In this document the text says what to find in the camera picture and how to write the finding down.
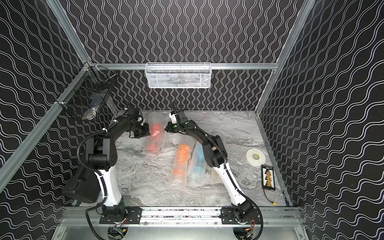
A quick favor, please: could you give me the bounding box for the red wine glass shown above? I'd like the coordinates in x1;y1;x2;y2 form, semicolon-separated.
146;123;165;154

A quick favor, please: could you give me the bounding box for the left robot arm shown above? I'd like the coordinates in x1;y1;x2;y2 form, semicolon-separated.
76;108;150;224

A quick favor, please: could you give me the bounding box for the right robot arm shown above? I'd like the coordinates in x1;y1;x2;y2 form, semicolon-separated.
165;110;263;225

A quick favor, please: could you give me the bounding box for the orange glass in bubble wrap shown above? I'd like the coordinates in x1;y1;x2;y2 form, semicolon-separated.
169;136;196;187

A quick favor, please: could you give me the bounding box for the blue glass in bubble wrap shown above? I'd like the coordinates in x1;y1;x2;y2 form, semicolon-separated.
187;143;207;188

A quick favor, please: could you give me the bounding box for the yellow glass in bubble wrap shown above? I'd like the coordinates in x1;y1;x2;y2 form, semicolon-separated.
210;168;223;185

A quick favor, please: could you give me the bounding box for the black plastic case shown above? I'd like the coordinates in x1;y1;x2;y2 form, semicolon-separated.
62;166;101;204

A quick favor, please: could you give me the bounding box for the white tape roll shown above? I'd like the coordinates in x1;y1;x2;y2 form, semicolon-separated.
246;149;266;167

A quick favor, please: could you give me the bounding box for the black box with orange parts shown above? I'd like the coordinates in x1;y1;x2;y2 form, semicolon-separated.
261;165;276;191

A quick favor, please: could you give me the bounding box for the white wire basket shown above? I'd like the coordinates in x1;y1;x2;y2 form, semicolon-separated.
145;62;212;89

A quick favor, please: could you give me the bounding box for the black wire basket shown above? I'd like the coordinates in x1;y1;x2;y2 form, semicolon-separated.
58;66;118;122

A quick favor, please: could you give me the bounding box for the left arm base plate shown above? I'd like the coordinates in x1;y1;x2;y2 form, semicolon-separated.
99;207;143;225

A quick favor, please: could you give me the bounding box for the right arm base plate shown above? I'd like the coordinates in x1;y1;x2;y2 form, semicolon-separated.
219;207;262;225

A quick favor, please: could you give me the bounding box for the yellow connector cable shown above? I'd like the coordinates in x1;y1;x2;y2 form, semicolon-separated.
263;188;285;207

